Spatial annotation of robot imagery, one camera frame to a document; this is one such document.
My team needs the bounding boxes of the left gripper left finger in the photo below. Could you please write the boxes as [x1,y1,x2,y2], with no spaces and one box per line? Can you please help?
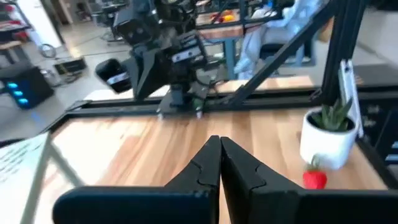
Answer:
[52,135,222,224]

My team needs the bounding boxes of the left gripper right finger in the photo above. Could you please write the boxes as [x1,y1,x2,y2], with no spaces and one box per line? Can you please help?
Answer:
[220,136,398,224]

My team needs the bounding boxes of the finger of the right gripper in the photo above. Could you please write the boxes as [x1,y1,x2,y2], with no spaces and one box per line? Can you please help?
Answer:
[132,52,150,101]
[139,49,164,99]

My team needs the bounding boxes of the pale green perforated metal shelf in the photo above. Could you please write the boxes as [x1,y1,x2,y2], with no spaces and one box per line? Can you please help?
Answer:
[0,132,85,224]

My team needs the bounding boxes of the wooden table blue legs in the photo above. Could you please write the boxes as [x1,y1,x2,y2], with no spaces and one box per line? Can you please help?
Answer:
[195,11,268,80]

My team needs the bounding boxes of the red toy strawberry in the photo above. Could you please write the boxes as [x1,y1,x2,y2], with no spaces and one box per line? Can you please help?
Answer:
[302,154,328,190]

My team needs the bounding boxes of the person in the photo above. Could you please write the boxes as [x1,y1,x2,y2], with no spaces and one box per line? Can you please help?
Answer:
[234,0,326,81]

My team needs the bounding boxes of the office chair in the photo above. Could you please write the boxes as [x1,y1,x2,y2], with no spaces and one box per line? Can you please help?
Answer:
[259,39,317,68]

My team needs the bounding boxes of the white pot with succulent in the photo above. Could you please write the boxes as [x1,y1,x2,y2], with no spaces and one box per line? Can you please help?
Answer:
[299,98,361,171]

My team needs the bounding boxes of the black electronics box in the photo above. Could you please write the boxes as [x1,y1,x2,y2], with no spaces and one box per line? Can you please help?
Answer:
[0,66,56,110]
[359,99,398,167]

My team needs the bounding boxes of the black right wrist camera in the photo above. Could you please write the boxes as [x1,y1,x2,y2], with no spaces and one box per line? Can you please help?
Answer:
[113,4,164,46]

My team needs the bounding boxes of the black aluminium table frame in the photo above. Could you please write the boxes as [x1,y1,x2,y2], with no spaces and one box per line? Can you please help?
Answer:
[46,0,398,189]

